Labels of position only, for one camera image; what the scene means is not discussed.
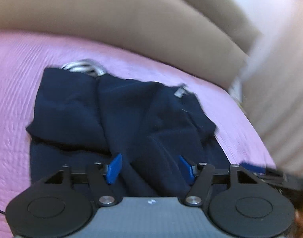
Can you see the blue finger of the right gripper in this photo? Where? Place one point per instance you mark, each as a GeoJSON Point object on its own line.
{"type": "Point", "coordinates": [253, 168]}

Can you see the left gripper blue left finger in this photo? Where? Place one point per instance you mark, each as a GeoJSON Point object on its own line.
{"type": "Point", "coordinates": [113, 169]}

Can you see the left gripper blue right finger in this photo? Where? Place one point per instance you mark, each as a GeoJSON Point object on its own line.
{"type": "Point", "coordinates": [188, 169]}

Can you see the navy hoodie with white stripes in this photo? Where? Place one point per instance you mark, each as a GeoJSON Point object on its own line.
{"type": "Point", "coordinates": [80, 119]}

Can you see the beige curtain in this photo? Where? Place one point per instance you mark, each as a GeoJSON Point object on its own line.
{"type": "Point", "coordinates": [273, 80]}

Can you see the pink quilted bed cover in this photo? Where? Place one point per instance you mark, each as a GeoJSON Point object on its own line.
{"type": "Point", "coordinates": [23, 57]}

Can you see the beige padded headboard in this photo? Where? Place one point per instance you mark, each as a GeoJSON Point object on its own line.
{"type": "Point", "coordinates": [209, 39]}

